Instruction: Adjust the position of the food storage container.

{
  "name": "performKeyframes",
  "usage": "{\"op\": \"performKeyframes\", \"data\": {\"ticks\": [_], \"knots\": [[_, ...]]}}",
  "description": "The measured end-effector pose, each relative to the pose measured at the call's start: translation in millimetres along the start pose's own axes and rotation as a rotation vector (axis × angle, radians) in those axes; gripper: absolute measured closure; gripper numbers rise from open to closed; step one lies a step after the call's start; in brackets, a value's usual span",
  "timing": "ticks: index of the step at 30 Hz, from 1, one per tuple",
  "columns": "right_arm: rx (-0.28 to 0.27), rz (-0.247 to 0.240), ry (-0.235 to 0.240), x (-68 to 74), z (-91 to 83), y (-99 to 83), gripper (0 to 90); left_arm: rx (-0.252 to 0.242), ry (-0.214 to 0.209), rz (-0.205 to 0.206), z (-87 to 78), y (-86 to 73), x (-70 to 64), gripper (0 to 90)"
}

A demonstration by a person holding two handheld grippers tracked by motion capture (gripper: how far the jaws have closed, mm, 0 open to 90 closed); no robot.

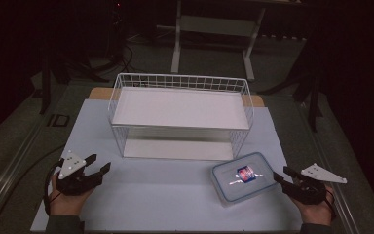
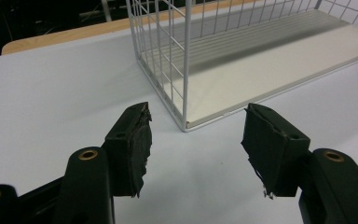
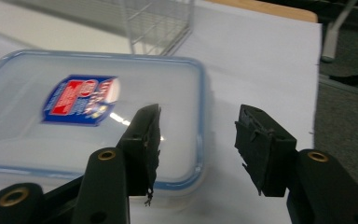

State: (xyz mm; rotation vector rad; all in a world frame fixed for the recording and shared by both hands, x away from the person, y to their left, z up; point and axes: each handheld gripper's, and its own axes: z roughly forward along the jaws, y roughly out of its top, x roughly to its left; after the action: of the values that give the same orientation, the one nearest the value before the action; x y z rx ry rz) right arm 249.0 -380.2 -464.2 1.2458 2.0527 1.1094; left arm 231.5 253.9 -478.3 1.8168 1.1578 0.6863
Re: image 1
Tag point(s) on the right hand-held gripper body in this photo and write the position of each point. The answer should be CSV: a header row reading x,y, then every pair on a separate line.
x,y
311,183

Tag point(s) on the pale blue table mat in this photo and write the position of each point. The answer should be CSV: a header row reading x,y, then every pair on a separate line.
x,y
162,191

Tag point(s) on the black tripod stand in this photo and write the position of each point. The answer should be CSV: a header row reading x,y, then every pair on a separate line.
x,y
308,74

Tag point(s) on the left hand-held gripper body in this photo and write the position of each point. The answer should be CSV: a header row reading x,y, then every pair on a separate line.
x,y
72,175

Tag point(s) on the white metal stand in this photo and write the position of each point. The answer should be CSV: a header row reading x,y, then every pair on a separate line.
x,y
216,39

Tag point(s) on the person's left hand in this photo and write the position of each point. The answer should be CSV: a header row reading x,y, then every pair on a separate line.
x,y
66,201

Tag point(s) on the person's right hand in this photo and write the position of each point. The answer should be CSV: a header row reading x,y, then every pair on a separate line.
x,y
316,211

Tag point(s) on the clear plastic lidded container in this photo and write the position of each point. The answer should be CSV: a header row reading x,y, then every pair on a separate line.
x,y
243,178

